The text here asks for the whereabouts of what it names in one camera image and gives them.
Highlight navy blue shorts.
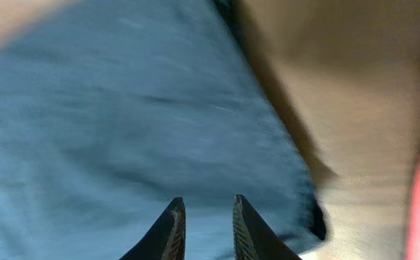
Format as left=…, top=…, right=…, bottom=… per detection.
left=0, top=0, right=326, bottom=259

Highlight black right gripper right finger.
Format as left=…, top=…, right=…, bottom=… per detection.
left=233, top=194, right=301, bottom=260

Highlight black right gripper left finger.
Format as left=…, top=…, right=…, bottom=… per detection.
left=119, top=197, right=186, bottom=260

